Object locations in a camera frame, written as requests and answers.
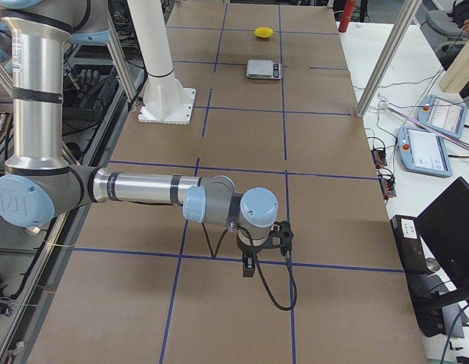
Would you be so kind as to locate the blue teach pendant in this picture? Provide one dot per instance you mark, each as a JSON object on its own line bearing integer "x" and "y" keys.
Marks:
{"x": 423, "y": 152}
{"x": 443, "y": 115}

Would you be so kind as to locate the far blue teach pendant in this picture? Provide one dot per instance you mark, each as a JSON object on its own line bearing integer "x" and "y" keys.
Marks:
{"x": 443, "y": 115}

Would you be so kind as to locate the yellow mango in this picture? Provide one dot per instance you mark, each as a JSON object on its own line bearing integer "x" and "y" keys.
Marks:
{"x": 263, "y": 32}

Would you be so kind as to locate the aluminium frame post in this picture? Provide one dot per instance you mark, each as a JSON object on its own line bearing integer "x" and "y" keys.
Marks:
{"x": 393, "y": 41}

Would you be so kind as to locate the red fire extinguisher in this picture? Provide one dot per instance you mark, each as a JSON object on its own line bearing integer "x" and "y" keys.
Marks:
{"x": 346, "y": 15}

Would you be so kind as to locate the far red circuit board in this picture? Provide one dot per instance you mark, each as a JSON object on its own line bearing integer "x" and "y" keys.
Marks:
{"x": 379, "y": 157}

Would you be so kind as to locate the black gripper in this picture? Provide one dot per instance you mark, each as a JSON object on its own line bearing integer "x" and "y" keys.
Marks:
{"x": 251, "y": 251}

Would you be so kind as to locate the black monitor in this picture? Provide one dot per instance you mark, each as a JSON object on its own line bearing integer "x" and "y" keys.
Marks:
{"x": 444, "y": 227}

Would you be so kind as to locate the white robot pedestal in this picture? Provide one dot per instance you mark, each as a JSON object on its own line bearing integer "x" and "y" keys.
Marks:
{"x": 165, "y": 100}

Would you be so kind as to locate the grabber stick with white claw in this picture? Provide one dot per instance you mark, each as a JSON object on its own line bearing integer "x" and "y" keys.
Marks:
{"x": 393, "y": 108}

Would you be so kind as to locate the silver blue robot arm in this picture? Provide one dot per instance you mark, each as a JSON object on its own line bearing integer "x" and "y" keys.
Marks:
{"x": 39, "y": 184}

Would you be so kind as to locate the near red circuit board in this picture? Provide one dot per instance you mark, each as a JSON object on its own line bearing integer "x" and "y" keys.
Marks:
{"x": 387, "y": 183}

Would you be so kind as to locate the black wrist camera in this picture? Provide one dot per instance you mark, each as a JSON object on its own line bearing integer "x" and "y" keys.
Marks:
{"x": 282, "y": 236}

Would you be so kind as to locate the black mini computer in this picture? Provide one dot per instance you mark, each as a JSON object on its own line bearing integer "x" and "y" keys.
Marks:
{"x": 410, "y": 248}

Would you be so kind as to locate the silver kitchen scale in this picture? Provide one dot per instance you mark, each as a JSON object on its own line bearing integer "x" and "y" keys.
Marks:
{"x": 264, "y": 69}

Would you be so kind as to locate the near blue teach pendant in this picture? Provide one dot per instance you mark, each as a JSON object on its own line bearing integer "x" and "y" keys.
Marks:
{"x": 423, "y": 152}

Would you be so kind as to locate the red circuit board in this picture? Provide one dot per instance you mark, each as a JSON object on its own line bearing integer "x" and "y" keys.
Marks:
{"x": 387, "y": 183}
{"x": 379, "y": 157}

